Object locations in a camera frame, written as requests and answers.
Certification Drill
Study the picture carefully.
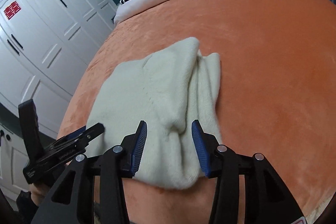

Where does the white panelled wardrobe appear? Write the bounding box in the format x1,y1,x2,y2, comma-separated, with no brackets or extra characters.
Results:
0,0,117,201

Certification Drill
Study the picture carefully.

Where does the person's hand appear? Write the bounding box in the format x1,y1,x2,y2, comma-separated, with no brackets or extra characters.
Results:
29,164,67,206

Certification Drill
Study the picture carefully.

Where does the orange plush bed blanket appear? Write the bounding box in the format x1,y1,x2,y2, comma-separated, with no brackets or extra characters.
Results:
59,0,335,215

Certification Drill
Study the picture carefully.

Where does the cream knitted sweater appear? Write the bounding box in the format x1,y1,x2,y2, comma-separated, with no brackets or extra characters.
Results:
86,37,221,189

